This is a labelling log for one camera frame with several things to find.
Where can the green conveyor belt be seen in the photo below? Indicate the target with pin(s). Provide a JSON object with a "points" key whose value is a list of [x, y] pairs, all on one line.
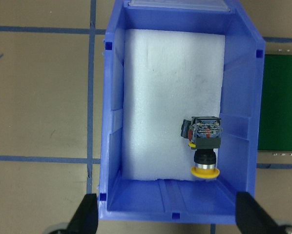
{"points": [[275, 132]]}

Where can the yellow push button switch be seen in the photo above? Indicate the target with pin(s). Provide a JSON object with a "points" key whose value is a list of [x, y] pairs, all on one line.
{"points": [[204, 136]]}

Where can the white foam pad left bin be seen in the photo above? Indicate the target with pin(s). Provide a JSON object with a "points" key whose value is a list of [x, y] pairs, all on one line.
{"points": [[168, 77]]}

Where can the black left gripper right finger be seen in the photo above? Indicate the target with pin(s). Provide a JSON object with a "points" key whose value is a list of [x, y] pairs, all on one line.
{"points": [[251, 218]]}

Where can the blue left plastic bin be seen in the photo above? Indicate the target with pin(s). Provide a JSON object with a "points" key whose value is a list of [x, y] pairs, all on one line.
{"points": [[196, 200]]}

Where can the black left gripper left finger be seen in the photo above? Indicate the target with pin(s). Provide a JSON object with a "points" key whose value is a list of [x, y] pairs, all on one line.
{"points": [[85, 219]]}

